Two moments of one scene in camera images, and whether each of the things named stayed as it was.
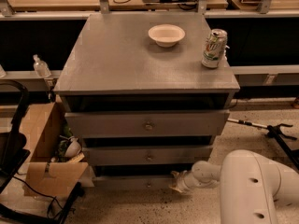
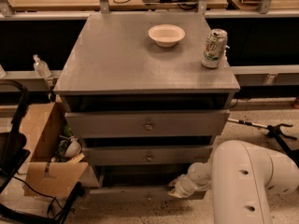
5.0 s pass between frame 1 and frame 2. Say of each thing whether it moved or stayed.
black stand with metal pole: stayed
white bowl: stayed
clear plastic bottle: stayed
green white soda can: stayed
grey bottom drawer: moved
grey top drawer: stayed
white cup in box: stayed
